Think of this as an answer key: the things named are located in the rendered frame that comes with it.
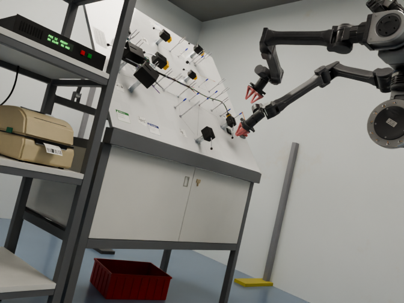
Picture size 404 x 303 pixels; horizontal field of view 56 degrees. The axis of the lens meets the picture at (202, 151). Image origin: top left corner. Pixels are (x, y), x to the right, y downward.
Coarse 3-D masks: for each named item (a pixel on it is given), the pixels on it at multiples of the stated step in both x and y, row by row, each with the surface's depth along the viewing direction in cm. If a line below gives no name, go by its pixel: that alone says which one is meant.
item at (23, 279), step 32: (64, 0) 180; (96, 0) 172; (128, 0) 152; (0, 32) 119; (64, 32) 181; (0, 64) 162; (32, 64) 156; (64, 64) 136; (96, 128) 148; (0, 160) 123; (0, 256) 160; (64, 256) 145; (0, 288) 128; (32, 288) 137
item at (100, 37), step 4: (96, 28) 187; (96, 32) 185; (100, 32) 188; (96, 36) 183; (100, 36) 186; (104, 36) 188; (96, 40) 181; (100, 40) 184; (104, 40) 186; (100, 44) 182; (104, 44) 184
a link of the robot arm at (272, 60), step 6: (264, 54) 185; (276, 54) 195; (270, 60) 198; (276, 60) 199; (270, 66) 205; (276, 66) 204; (276, 72) 211; (282, 72) 218; (276, 78) 217; (282, 78) 222
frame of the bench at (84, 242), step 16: (80, 144) 168; (96, 160) 158; (96, 176) 157; (96, 192) 158; (48, 224) 171; (80, 224) 156; (16, 240) 192; (80, 240) 155; (96, 240) 161; (112, 240) 167; (128, 240) 174; (144, 240) 182; (240, 240) 243; (80, 256) 156; (64, 288) 154; (224, 288) 240
